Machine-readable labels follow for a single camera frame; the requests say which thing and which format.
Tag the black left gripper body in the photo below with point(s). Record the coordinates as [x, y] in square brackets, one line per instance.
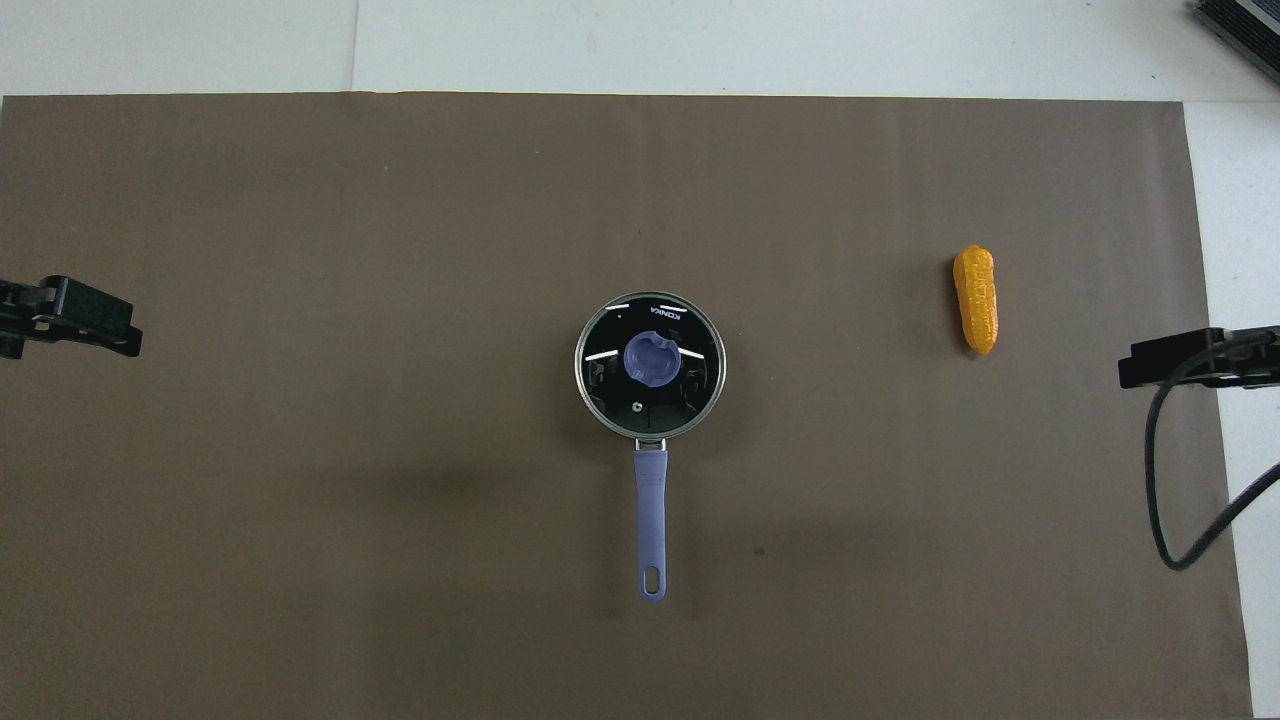
[15, 315]

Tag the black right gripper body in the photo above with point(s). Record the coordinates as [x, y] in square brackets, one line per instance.
[1255, 360]

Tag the glass lid with blue knob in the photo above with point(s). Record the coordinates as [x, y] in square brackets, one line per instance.
[690, 390]

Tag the grey ribbed metal box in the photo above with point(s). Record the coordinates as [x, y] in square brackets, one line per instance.
[1245, 30]

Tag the yellow toy corn cob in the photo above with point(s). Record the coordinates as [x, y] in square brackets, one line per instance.
[976, 300]

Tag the brown table mat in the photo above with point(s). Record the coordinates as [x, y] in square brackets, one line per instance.
[400, 250]

